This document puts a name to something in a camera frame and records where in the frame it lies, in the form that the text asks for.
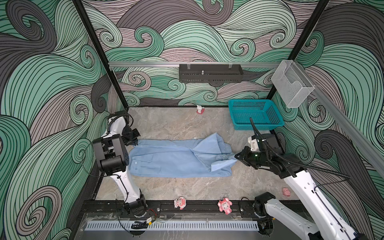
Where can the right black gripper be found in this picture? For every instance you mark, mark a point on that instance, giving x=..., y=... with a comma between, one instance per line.
x=245, y=157

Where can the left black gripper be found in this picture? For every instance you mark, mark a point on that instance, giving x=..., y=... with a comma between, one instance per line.
x=130, y=142

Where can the light blue long sleeve shirt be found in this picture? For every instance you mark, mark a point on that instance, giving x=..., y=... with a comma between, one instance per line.
x=197, y=158

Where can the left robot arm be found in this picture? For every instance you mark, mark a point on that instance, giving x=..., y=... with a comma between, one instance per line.
x=112, y=159

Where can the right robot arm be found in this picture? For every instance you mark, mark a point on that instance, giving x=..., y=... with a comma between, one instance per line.
x=327, y=222

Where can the teal plastic basket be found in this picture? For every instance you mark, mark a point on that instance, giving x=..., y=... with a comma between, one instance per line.
x=265, y=115

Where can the pink pig plush toy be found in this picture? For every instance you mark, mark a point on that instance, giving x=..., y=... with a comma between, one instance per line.
x=225, y=206

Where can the small pink floor toy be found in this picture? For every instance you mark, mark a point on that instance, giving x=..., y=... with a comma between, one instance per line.
x=286, y=192

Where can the pink white plush toy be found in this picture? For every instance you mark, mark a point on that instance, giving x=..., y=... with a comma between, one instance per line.
x=180, y=203

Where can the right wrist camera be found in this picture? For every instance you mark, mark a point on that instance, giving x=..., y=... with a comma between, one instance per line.
x=254, y=144

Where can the black front mounting rail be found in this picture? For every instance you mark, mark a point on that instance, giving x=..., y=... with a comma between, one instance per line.
x=165, y=208

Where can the aluminium back wall rail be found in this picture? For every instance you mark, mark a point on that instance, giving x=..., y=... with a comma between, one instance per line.
x=152, y=64

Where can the aluminium wall rail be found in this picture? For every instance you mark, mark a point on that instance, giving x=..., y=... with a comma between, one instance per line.
x=358, y=110
x=152, y=64

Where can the white slotted cable duct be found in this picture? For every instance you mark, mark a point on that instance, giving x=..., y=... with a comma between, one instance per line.
x=175, y=226

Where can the clear acrylic wall box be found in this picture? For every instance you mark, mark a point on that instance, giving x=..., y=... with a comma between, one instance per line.
x=292, y=83

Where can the black perforated wall tray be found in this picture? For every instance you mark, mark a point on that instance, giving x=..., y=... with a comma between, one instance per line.
x=213, y=74

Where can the aluminium right wall rail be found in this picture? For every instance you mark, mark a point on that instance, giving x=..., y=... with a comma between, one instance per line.
x=358, y=110

